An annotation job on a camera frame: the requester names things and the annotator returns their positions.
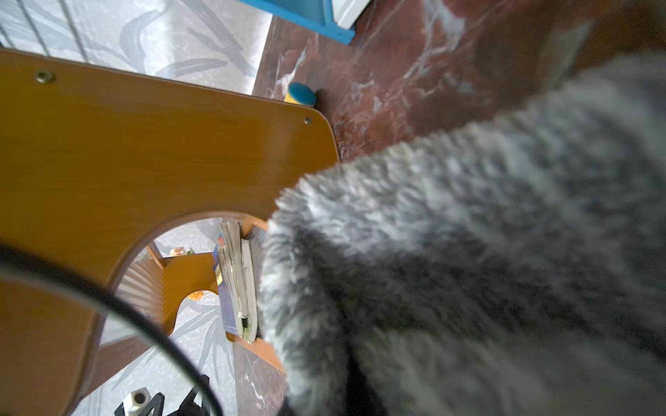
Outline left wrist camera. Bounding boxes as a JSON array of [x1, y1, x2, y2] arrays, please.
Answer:
[[121, 388, 152, 416]]

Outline small teal yellow ball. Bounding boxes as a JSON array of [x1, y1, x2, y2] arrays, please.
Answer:
[[284, 83, 317, 107]]

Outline orange wooden bookshelf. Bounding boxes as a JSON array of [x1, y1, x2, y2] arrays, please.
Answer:
[[1, 50, 339, 415]]

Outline white slatted crate blue frame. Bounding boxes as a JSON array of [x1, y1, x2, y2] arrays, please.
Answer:
[[241, 0, 370, 45]]

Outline flower pot with orange flowers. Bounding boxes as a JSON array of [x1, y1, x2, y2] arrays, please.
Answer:
[[187, 291, 206, 302]]

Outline grey fluffy cloth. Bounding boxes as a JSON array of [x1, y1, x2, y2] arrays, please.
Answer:
[[259, 52, 665, 415]]

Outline black cable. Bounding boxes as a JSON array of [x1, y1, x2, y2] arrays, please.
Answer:
[[0, 243, 225, 416]]

